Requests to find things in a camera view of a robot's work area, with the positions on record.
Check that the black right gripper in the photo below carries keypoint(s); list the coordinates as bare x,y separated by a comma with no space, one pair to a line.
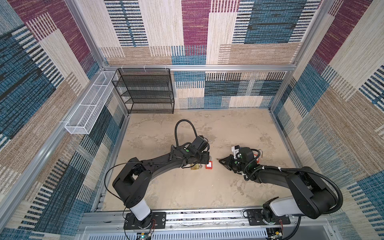
228,160

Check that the red padlock with white label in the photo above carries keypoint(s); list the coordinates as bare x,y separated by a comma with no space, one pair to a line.
209,166

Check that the brass padlock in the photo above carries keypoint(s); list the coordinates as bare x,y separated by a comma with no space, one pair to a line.
196,167

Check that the small red padlock with key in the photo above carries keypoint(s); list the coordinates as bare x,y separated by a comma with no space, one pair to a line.
259,156

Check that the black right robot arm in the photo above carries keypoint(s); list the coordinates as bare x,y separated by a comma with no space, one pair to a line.
312,194

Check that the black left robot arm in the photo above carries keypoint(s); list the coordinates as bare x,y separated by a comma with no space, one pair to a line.
133,180

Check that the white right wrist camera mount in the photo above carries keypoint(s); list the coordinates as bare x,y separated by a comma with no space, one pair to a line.
235,151

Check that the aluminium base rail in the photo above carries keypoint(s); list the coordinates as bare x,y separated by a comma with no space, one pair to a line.
204,224

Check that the black wire mesh shelf rack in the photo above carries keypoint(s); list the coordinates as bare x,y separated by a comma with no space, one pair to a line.
145,91

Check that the white wire mesh wall basket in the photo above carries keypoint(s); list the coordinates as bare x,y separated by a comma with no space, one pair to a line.
87,112

